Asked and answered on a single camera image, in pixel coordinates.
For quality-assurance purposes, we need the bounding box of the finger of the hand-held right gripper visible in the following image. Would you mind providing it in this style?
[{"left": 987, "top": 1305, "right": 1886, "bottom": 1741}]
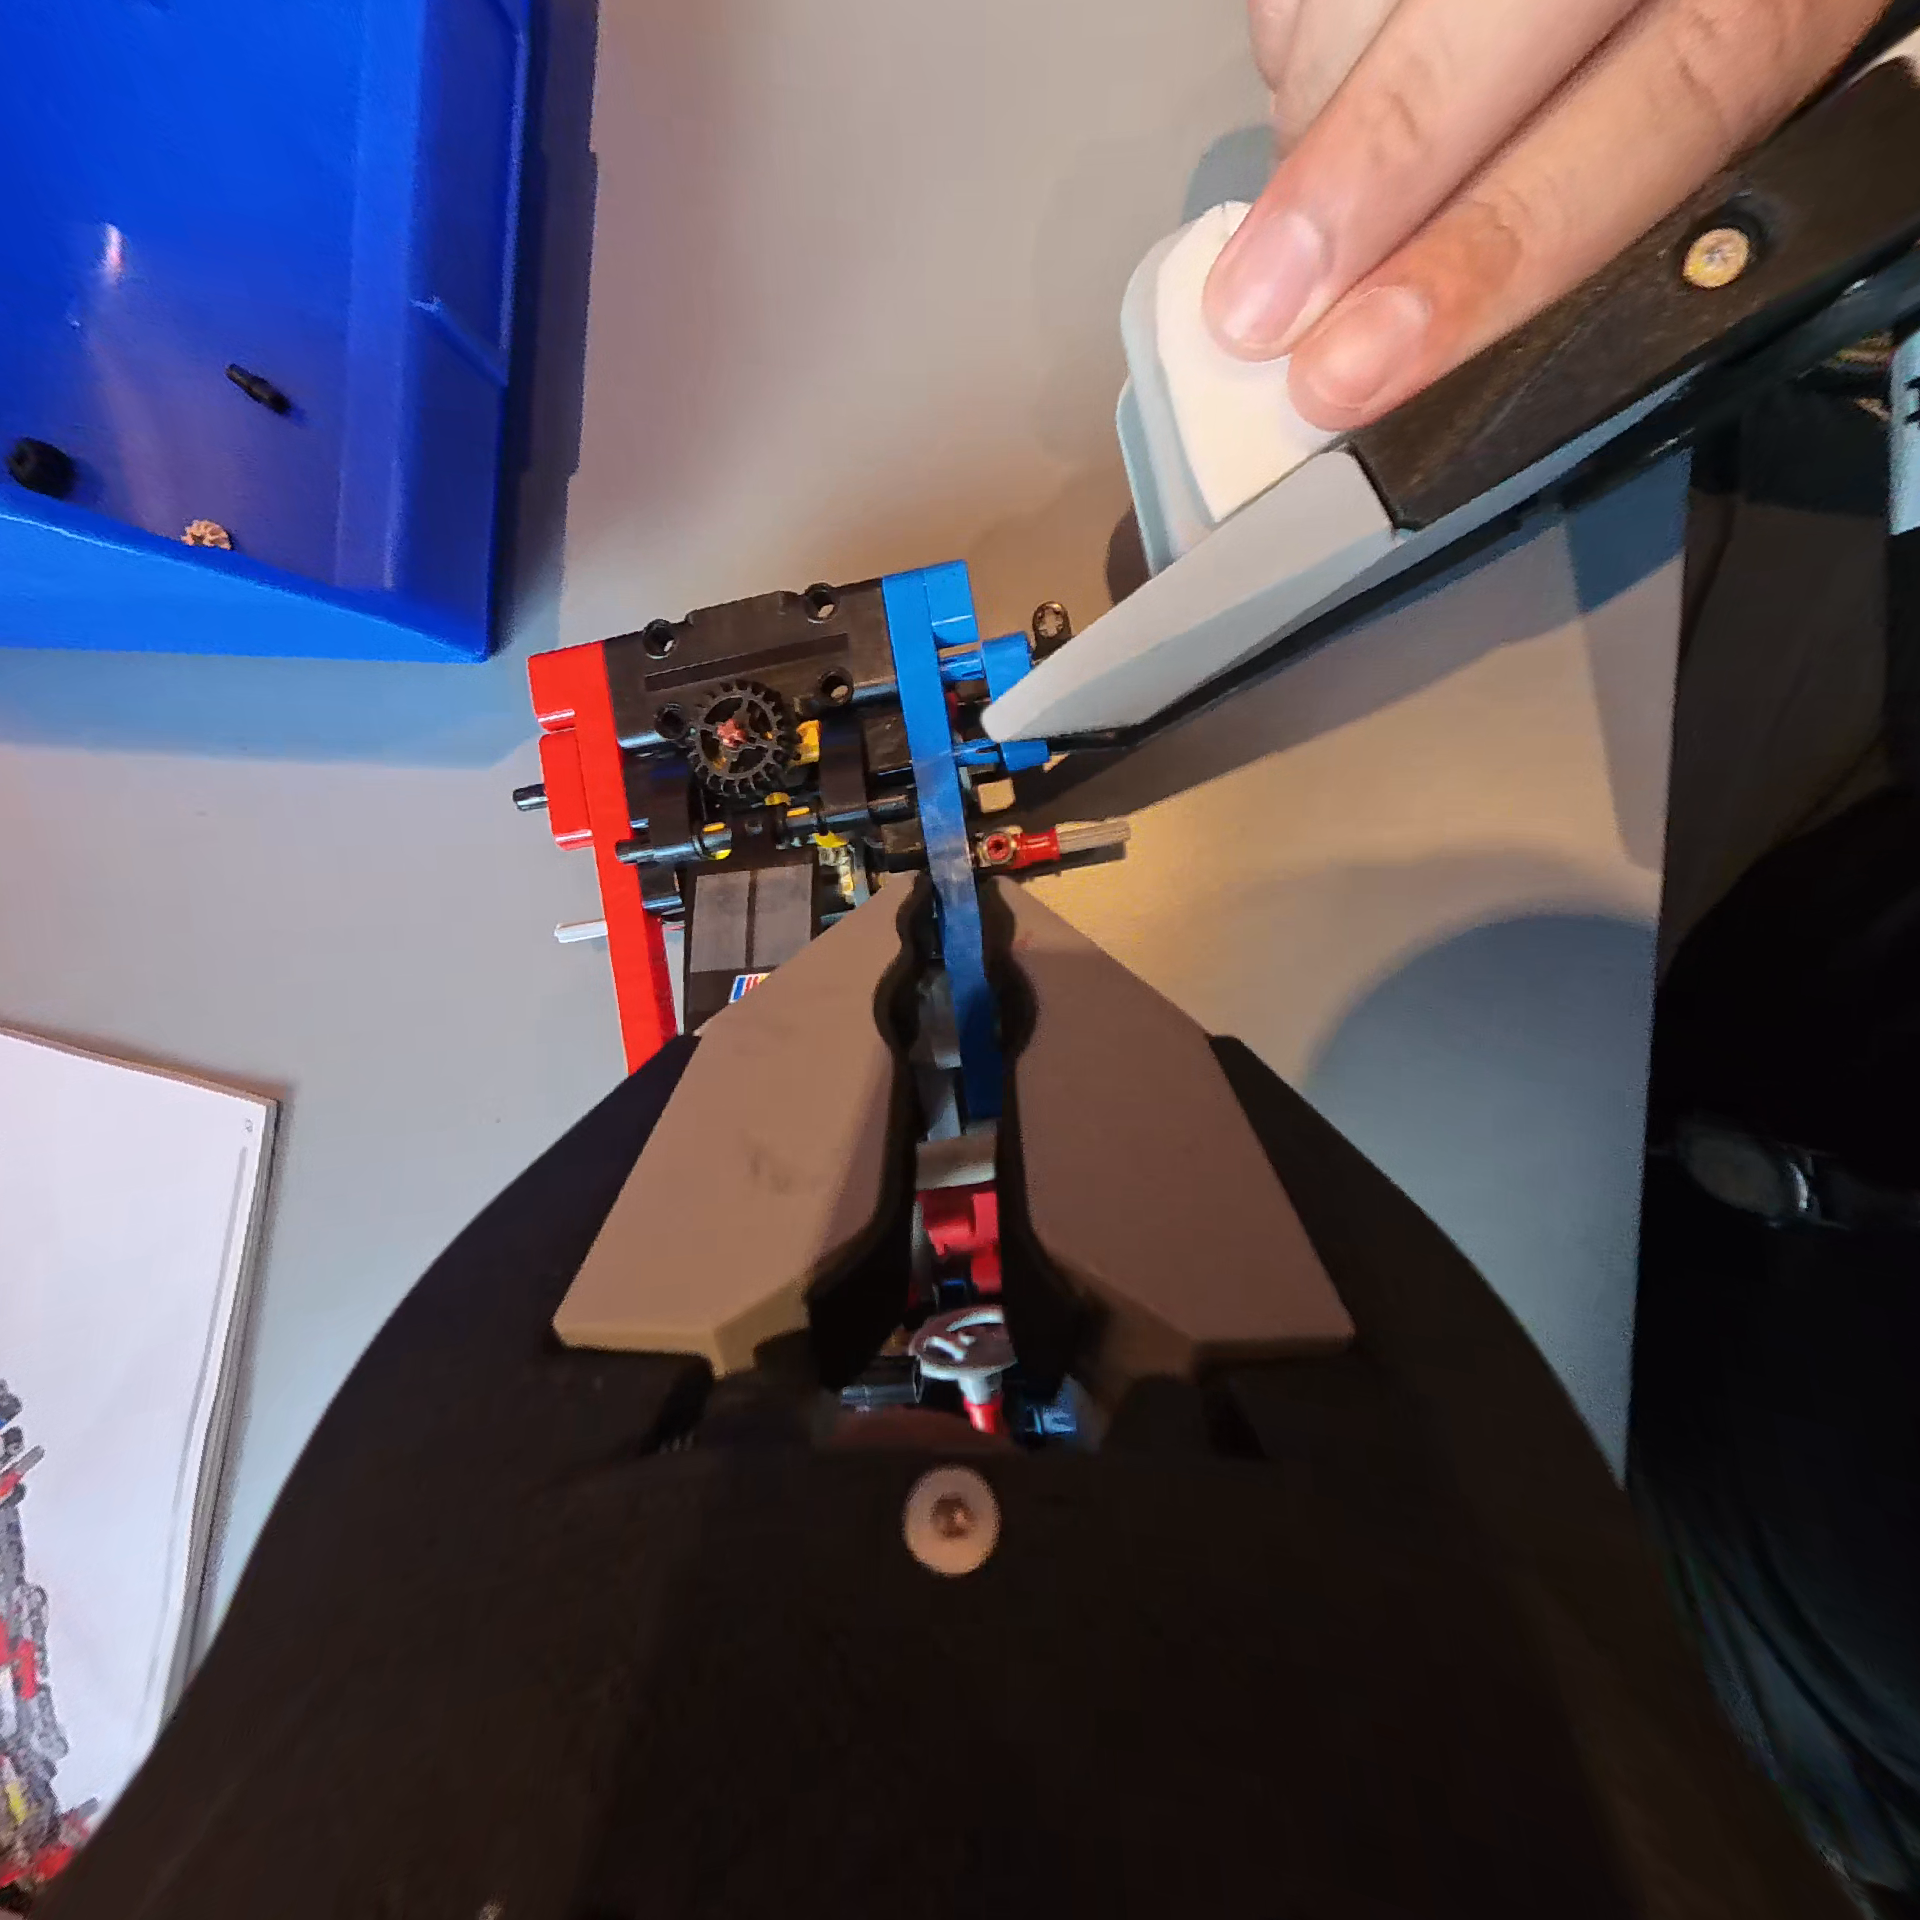
[{"left": 977, "top": 434, "right": 1705, "bottom": 748}]

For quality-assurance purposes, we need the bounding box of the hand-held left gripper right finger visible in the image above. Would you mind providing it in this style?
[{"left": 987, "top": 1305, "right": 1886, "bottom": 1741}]
[{"left": 993, "top": 874, "right": 1360, "bottom": 1378}]

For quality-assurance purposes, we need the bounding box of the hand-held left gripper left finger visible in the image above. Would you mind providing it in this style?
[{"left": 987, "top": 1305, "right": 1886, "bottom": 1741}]
[{"left": 550, "top": 874, "right": 928, "bottom": 1378}]

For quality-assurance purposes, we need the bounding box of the toy brick car chassis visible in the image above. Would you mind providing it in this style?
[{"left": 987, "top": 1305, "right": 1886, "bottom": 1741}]
[{"left": 509, "top": 560, "right": 1129, "bottom": 1449}]

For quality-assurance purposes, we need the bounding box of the blue plastic bin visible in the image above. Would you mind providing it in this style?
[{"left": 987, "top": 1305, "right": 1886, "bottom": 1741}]
[{"left": 0, "top": 0, "right": 552, "bottom": 666}]

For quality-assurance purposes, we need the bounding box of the person's right hand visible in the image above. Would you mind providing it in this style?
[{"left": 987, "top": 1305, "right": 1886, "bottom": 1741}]
[{"left": 1200, "top": 0, "right": 1893, "bottom": 437}]

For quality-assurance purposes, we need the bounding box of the toy building instruction booklet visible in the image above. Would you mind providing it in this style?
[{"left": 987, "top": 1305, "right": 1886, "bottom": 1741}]
[{"left": 0, "top": 1025, "right": 282, "bottom": 1840}]

